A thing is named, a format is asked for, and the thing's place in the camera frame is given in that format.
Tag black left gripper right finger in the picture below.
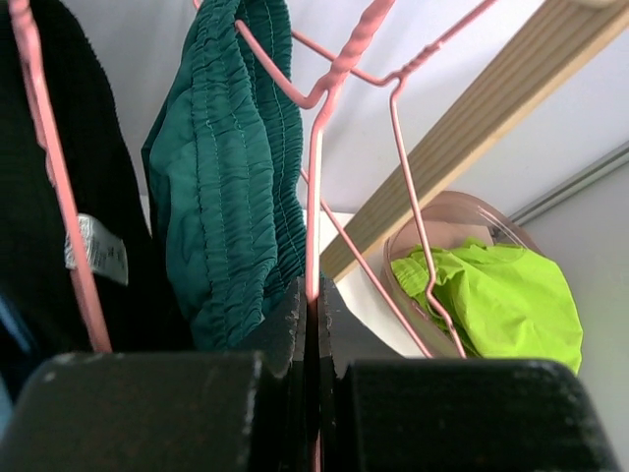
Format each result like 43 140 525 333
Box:
318 279 620 471

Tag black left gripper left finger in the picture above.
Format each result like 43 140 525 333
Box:
1 279 307 471

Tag lime green shorts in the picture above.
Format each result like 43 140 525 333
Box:
390 237 584 376

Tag black shorts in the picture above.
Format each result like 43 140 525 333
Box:
1 1 193 398

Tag teal shorts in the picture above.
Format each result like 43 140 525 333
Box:
142 1 306 351

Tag pink hanger of green shorts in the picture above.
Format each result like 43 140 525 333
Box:
289 0 497 360

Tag pink hanger of teal shorts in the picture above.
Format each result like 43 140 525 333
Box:
192 0 394 302

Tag pink hanger of black shorts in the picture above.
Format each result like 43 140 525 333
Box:
8 0 112 353

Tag light blue shorts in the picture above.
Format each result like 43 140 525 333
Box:
1 295 38 434

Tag translucent pink plastic basket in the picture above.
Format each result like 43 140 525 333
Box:
380 191 541 358

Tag wooden clothes rack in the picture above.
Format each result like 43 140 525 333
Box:
345 1 628 255

